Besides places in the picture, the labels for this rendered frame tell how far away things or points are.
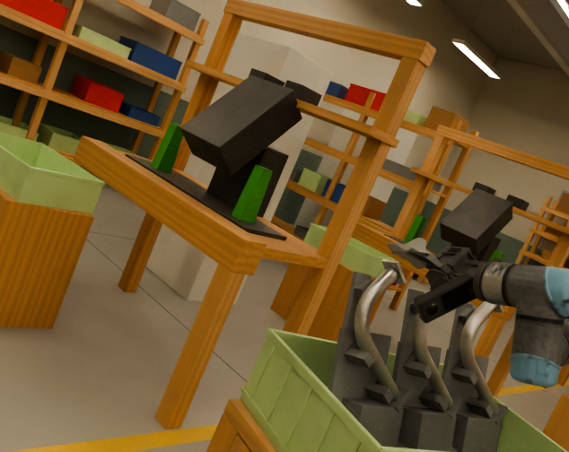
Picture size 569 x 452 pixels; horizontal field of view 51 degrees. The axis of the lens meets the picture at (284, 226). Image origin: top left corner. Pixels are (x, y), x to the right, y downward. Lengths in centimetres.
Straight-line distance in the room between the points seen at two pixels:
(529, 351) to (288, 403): 46
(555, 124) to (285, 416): 1187
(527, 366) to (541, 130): 1189
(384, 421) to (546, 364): 38
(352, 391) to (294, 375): 14
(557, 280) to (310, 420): 49
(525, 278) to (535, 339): 10
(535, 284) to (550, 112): 1192
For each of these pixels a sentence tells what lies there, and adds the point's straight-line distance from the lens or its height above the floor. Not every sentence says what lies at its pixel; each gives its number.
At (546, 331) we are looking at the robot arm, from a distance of 105.
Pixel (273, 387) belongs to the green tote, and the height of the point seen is 87.
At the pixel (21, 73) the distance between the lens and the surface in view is 646.
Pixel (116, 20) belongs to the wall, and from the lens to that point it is 736.
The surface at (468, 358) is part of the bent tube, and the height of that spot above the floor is 105.
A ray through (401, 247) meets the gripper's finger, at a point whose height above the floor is 124.
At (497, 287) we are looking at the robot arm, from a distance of 108.
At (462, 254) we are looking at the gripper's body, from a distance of 116.
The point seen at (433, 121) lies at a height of 211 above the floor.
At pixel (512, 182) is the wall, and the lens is 1276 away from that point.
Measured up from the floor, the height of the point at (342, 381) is 94.
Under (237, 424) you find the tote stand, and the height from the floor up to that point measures 77.
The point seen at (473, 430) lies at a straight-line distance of 151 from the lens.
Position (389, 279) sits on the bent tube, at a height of 117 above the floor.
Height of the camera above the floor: 135
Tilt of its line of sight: 8 degrees down
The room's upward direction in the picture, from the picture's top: 23 degrees clockwise
